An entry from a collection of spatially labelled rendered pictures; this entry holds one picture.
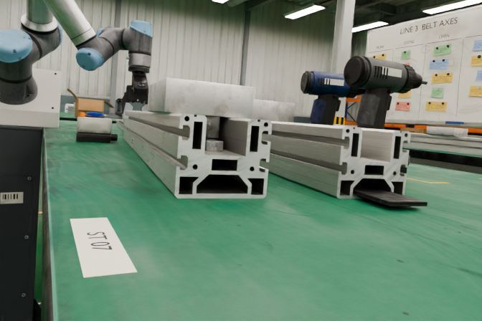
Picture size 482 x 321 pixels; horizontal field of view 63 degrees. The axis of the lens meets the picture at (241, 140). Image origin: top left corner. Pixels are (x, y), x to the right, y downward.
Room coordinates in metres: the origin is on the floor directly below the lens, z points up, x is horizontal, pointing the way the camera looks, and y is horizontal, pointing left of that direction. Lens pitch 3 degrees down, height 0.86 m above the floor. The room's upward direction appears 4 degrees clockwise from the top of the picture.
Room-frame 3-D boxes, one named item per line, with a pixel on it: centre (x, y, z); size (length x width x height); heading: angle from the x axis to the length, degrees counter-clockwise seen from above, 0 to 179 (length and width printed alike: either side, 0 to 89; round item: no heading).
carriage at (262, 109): (0.85, -0.02, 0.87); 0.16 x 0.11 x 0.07; 20
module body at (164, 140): (0.78, 0.15, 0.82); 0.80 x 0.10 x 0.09; 20
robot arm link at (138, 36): (1.35, 0.37, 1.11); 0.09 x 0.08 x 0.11; 75
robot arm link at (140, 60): (1.34, 0.37, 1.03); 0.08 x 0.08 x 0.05
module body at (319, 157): (0.85, -0.02, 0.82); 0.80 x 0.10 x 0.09; 20
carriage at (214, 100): (0.55, 0.07, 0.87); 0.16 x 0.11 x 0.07; 20
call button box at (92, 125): (1.00, 0.37, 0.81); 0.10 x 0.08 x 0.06; 110
